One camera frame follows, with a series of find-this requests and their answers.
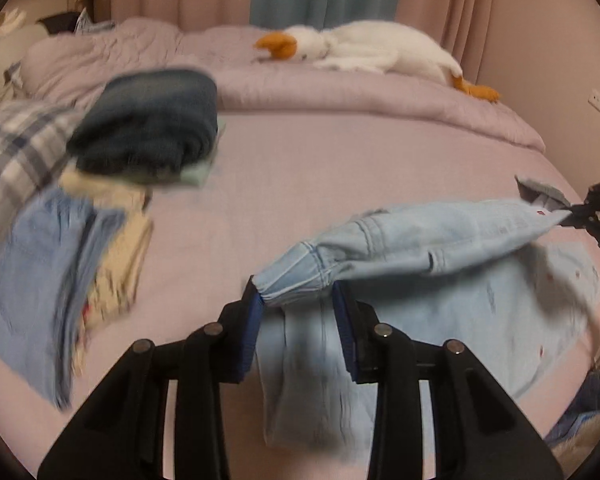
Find light blue strawberry pants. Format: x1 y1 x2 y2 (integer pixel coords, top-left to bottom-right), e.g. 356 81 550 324
253 198 600 460

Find folded blue denim garment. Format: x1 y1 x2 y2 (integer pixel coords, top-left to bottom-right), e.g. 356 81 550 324
0 186 125 410

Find beige bed pillow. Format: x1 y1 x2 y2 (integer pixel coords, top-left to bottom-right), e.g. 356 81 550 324
0 24 48 104

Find folded cream patterned garment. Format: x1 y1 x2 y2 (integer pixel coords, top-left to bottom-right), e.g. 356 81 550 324
59 168 154 374

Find white goose plush toy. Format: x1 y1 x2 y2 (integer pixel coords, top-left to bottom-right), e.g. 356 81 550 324
254 20 500 103

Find folded dark denim jeans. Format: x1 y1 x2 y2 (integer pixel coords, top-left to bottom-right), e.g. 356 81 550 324
67 68 219 176

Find lilac quilted duvet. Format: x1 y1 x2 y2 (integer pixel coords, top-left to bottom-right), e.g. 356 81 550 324
20 18 545 152

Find dark clothes pile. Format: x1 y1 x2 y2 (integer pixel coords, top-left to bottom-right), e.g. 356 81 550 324
36 9 116 36

